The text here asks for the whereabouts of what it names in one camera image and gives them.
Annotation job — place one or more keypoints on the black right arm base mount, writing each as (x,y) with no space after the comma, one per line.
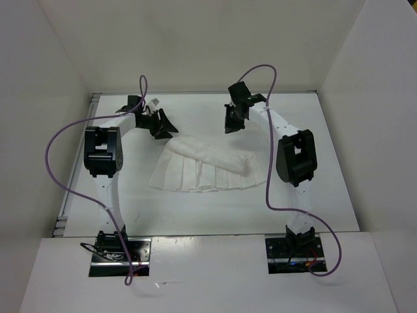
(281,260)

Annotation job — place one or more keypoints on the white pleated skirt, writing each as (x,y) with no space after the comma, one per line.
(188,164)

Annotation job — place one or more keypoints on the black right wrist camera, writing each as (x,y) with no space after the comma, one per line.
(239,91)

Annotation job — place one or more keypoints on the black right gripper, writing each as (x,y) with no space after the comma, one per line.
(229,126)

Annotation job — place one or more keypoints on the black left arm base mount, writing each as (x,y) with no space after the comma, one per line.
(106,263)

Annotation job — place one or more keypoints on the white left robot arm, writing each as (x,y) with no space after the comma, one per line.
(104,159)

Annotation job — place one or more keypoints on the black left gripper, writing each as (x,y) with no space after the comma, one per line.
(162,126)

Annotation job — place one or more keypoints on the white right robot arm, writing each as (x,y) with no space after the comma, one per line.
(293,155)

